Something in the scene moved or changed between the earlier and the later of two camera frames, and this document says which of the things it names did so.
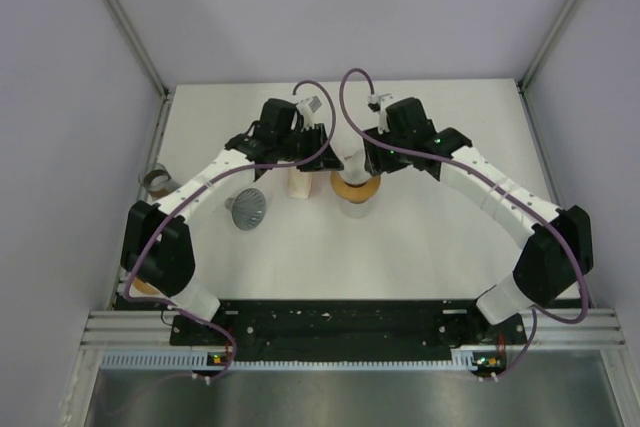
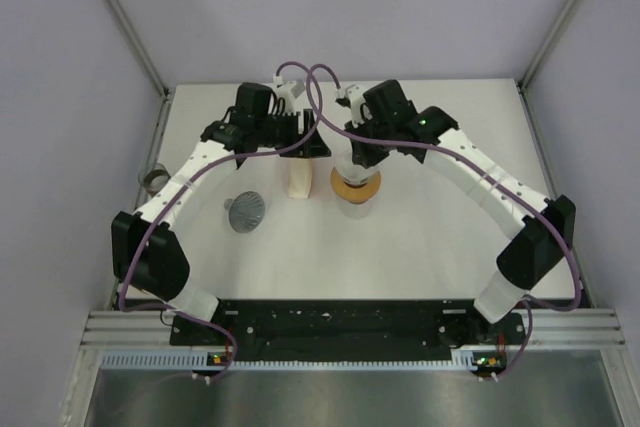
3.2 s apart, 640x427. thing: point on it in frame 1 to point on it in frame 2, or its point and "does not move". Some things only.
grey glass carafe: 156,180 does not move
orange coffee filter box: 299,183 does not move
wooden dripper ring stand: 354,193 does not move
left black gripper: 326,161 to 308,123
